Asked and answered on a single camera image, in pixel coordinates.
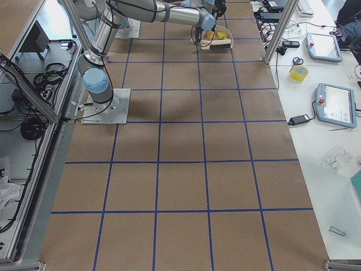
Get yellow sponge piece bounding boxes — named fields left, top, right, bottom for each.
left=216, top=32, right=228, bottom=40

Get beige plastic dustpan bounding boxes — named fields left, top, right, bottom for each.
left=200, top=25, right=234, bottom=50

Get black handled scissors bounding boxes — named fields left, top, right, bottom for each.
left=289, top=57, right=304, bottom=72

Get black power adapter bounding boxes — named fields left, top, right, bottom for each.
left=287, top=114, right=310, bottom=126

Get near teach pendant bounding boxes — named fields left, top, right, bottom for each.
left=315, top=83, right=356, bottom=129

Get yellow tape roll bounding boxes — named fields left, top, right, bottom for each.
left=289, top=65, right=309, bottom=82

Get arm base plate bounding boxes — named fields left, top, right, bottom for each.
left=81, top=88, right=131, bottom=125
left=115, top=18, right=141, bottom=40

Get aluminium frame post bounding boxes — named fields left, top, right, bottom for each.
left=264, top=0, right=298, bottom=64

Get teach pendant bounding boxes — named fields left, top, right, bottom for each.
left=305, top=33, right=343, bottom=63
left=315, top=83, right=356, bottom=129

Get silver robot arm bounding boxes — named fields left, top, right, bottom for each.
left=109, top=1, right=227, bottom=30
left=78, top=0, right=216, bottom=104

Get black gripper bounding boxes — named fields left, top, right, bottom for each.
left=212, top=0, right=227, bottom=16
left=193, top=27, right=203, bottom=44

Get far teach pendant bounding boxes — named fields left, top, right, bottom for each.
left=305, top=33, right=343, bottom=63

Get beige hand brush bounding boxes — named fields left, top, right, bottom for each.
left=191, top=38, right=233, bottom=50

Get clear plastic bag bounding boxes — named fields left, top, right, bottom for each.
left=320, top=145, right=353, bottom=172

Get black monitor on shelf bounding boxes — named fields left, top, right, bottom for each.
left=16, top=20, right=50, bottom=60

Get orange potato toy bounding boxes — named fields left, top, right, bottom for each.
left=206, top=30, right=218, bottom=41

